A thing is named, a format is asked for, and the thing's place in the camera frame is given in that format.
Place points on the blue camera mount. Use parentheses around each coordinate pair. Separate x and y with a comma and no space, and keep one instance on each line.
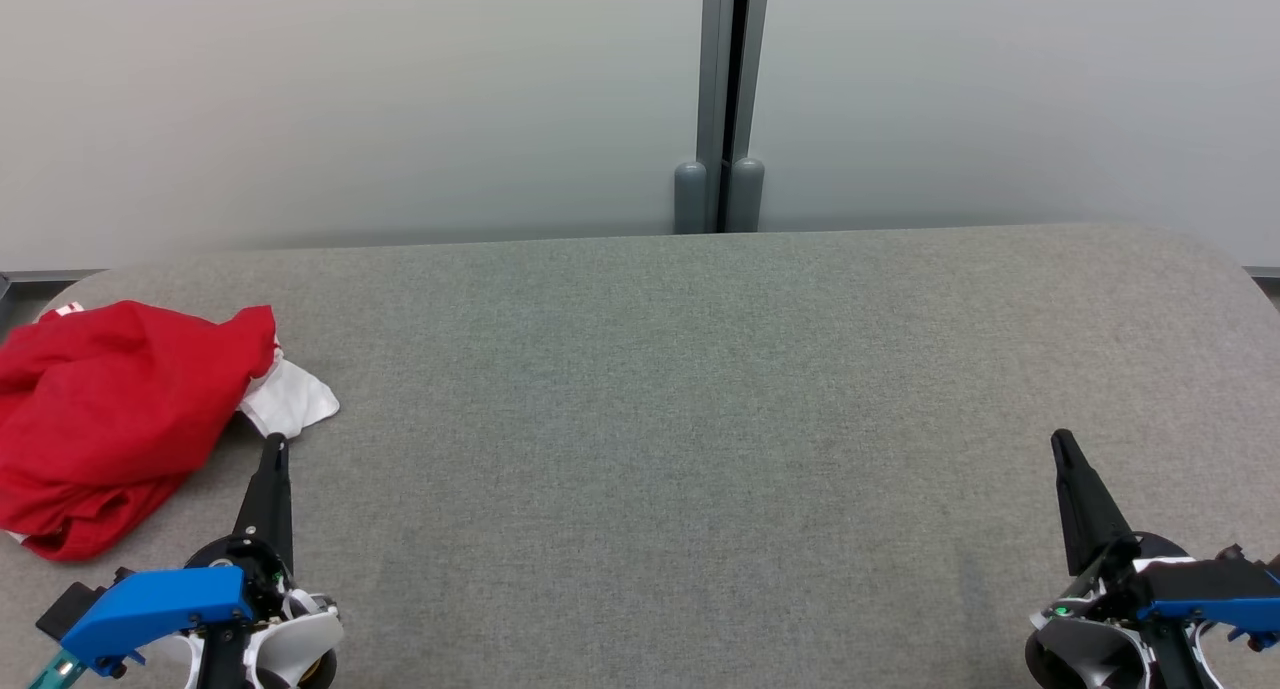
(1210,584)
(160,604)

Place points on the grey cylindrical post foot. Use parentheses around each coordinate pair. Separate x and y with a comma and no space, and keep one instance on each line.
(690,199)
(746,197)

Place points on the right blue camera mount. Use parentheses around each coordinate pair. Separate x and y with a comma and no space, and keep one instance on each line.
(1210,584)

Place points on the red jersey white sleeves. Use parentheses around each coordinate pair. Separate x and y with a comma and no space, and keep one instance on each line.
(290,404)

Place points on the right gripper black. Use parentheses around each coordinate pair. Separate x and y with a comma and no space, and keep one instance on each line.
(1115,569)

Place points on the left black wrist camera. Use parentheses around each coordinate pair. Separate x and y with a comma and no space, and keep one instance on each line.
(70,604)

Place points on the grey wall base rail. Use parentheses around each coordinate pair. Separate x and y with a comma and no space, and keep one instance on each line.
(1264,272)
(50,276)

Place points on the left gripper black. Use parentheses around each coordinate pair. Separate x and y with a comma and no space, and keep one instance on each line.
(268,574)

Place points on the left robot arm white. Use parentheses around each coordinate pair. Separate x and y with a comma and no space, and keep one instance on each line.
(300,639)

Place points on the red shorts white trim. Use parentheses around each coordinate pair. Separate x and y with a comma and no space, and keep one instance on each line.
(80,529)

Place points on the left blue camera mount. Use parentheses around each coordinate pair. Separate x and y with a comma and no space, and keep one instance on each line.
(160,604)

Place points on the grey metal partition post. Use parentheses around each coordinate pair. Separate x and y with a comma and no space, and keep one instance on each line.
(718,69)

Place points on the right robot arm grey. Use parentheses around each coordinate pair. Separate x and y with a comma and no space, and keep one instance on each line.
(1080,654)

